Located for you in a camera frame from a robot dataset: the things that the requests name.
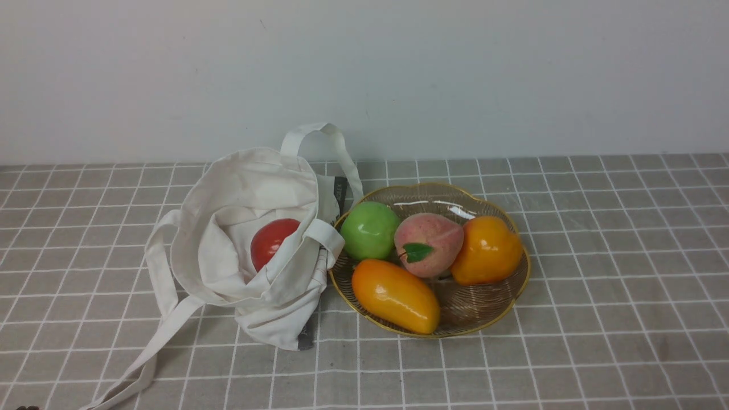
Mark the orange persimmon fruit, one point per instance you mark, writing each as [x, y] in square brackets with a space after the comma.
[490, 252]

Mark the red apple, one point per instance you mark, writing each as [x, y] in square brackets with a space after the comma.
[269, 238]

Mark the pink peach with leaf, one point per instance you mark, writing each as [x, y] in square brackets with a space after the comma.
[427, 244]

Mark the orange yellow mango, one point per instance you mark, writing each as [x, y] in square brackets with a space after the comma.
[391, 293]

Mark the green apple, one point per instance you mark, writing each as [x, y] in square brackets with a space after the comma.
[369, 231]

